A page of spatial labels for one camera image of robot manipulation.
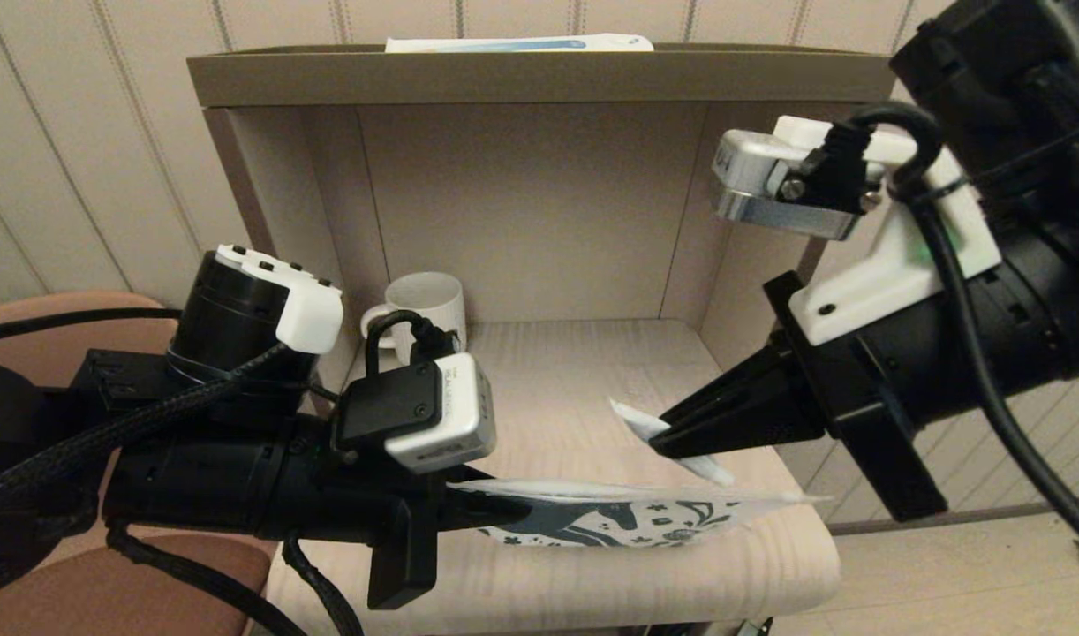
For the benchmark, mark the dark metal base part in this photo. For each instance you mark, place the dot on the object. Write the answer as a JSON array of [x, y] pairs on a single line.
[[758, 629]]

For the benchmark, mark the brown wall baseboard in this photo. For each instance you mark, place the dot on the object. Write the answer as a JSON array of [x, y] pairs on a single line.
[[946, 517]]

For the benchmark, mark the white blue toothpaste box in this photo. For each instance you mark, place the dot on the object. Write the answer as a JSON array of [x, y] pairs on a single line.
[[504, 44]]

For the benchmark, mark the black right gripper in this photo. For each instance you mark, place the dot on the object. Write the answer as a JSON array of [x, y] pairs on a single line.
[[928, 353]]

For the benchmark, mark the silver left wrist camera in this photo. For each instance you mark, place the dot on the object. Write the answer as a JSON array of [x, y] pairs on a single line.
[[442, 424]]

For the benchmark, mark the white right camera bracket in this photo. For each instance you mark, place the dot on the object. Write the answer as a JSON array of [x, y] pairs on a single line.
[[884, 283]]

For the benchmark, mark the small white toothpaste tube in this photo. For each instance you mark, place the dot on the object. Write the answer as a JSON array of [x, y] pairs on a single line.
[[637, 420]]

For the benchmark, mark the white horse-print zipper pouch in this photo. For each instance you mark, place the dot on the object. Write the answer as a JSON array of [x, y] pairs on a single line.
[[592, 521]]

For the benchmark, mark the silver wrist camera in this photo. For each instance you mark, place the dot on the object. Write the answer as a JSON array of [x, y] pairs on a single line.
[[442, 424], [751, 177]]

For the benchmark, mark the white ribbed ceramic mug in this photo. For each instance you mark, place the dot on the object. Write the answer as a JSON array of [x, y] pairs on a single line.
[[433, 296]]

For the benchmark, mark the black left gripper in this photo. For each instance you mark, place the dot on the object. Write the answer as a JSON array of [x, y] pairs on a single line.
[[345, 495]]

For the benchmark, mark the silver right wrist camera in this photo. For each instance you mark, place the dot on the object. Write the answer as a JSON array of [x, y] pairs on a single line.
[[751, 177]]

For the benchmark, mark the beige wooden shelf table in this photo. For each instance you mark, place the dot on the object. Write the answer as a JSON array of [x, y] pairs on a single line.
[[539, 221]]

